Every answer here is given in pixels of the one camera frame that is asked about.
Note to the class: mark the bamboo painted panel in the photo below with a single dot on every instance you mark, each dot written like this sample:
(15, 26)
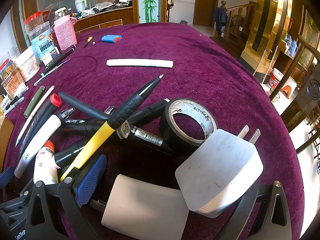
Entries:
(150, 1)

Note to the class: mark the white orange stool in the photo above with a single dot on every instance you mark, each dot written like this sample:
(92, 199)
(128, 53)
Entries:
(288, 88)

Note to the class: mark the white plastic jar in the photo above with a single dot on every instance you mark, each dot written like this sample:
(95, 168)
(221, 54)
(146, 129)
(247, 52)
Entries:
(27, 65)

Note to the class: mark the black tape roll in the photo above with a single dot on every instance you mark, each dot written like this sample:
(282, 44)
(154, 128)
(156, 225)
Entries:
(166, 127)

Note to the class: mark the blue label plastic jar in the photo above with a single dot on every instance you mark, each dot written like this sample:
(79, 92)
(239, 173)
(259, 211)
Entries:
(41, 41)

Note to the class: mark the dark grey marker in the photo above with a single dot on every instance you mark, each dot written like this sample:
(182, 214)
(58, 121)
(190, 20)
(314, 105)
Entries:
(82, 105)

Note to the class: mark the dark wooden chair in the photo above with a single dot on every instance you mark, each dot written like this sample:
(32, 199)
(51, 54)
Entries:
(302, 100)

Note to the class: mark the blue battery pack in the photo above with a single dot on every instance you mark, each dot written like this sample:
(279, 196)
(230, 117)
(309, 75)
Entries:
(111, 39)

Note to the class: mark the dark blue jacket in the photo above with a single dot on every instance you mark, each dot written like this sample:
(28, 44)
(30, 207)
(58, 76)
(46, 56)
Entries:
(220, 20)

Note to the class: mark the pink knitted jar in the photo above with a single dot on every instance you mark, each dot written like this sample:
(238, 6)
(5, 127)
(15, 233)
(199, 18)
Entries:
(65, 33)

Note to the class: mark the wooden coat stand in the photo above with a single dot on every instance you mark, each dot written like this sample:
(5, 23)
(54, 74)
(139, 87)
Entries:
(170, 5)

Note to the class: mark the yellow black pen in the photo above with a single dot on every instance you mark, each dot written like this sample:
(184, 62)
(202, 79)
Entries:
(100, 132)

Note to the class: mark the black marker grey cap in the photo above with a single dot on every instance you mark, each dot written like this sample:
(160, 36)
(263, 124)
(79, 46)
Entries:
(150, 138)

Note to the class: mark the white green tumbler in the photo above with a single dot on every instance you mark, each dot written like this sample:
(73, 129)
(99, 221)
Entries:
(81, 3)

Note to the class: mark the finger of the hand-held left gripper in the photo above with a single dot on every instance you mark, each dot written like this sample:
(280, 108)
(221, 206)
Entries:
(5, 177)

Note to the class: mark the clear purple pen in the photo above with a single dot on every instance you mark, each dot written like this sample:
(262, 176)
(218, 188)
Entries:
(52, 71)

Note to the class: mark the clear silver pen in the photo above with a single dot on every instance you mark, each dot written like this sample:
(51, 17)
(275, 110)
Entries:
(20, 91)

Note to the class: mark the small yellow black knife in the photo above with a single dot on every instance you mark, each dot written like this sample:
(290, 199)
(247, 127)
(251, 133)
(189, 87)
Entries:
(88, 41)

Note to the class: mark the black silver pen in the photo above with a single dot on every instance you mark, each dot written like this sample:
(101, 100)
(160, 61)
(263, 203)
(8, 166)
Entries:
(15, 103)

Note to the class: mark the white paint bucket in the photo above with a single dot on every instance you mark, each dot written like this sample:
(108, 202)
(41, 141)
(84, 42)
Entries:
(276, 77)

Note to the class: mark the cardboard box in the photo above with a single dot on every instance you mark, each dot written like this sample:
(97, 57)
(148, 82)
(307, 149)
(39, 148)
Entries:
(5, 140)

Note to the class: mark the wooden stair railing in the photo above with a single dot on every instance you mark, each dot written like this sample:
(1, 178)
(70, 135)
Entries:
(240, 15)

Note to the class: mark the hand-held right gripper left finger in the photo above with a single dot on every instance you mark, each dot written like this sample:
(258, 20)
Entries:
(91, 182)

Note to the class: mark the black marker red cap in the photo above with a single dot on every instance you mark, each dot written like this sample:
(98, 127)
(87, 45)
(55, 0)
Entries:
(41, 120)

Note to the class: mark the clear jar orange label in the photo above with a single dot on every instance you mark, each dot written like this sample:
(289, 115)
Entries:
(11, 83)

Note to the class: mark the white wall charger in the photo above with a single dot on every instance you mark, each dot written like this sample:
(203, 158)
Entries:
(145, 210)
(220, 170)

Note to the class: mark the white pen teal tip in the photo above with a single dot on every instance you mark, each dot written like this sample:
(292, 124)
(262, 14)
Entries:
(37, 110)

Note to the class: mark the olive green tube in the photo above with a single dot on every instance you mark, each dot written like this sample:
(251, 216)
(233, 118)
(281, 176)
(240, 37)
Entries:
(33, 101)

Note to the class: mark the black marker white band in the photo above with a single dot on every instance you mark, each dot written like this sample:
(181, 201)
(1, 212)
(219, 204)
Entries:
(150, 110)

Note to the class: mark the small white blue box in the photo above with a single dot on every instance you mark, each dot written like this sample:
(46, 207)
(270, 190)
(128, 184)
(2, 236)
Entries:
(48, 55)

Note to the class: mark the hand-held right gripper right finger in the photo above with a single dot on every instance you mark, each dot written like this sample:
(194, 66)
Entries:
(246, 212)

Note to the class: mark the white stick with green print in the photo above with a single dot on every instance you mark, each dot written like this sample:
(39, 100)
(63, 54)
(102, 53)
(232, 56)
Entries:
(140, 63)

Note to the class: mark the red lid clear jar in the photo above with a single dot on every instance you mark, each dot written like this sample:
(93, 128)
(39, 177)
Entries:
(35, 21)

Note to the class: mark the white glue tube orange cap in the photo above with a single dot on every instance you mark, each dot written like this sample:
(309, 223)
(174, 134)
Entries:
(45, 167)

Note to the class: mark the wooden door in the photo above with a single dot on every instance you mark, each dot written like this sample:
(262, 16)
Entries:
(206, 2)

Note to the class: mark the wooden counter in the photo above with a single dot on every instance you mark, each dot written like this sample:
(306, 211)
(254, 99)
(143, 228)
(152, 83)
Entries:
(105, 20)

